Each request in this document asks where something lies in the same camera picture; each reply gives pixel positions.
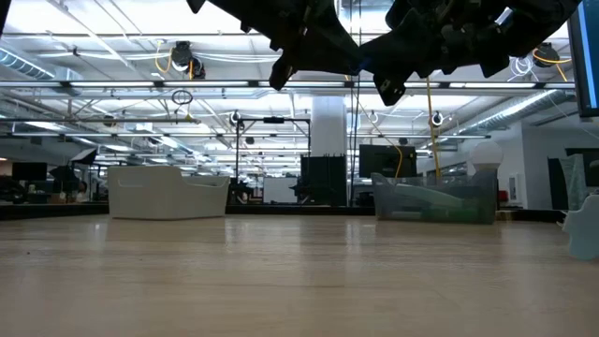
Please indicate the black aluminium table frame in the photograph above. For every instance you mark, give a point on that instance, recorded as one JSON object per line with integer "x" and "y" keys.
{"x": 47, "y": 211}

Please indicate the black cabinet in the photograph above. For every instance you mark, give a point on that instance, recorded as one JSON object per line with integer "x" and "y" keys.
{"x": 323, "y": 182}

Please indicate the smoky translucent plastic bin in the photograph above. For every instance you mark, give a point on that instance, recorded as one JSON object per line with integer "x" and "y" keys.
{"x": 386, "y": 206}

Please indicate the person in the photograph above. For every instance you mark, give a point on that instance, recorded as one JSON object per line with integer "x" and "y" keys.
{"x": 82, "y": 189}

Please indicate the whiteboard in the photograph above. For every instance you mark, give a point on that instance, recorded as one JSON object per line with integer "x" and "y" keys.
{"x": 280, "y": 191}

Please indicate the black display screen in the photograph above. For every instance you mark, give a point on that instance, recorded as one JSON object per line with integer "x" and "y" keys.
{"x": 386, "y": 161}

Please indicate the light grey plastic bin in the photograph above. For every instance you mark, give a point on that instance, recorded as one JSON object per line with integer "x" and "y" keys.
{"x": 164, "y": 201}

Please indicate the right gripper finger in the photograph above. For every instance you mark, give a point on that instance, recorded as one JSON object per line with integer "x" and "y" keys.
{"x": 402, "y": 39}
{"x": 402, "y": 63}

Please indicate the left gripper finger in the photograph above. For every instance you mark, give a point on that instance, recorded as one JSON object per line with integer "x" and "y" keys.
{"x": 327, "y": 63}
{"x": 330, "y": 39}

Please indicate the black computer monitor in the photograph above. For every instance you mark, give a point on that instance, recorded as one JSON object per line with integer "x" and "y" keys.
{"x": 585, "y": 56}

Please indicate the black metal rig frame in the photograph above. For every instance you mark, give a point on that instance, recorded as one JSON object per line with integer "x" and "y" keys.
{"x": 273, "y": 120}

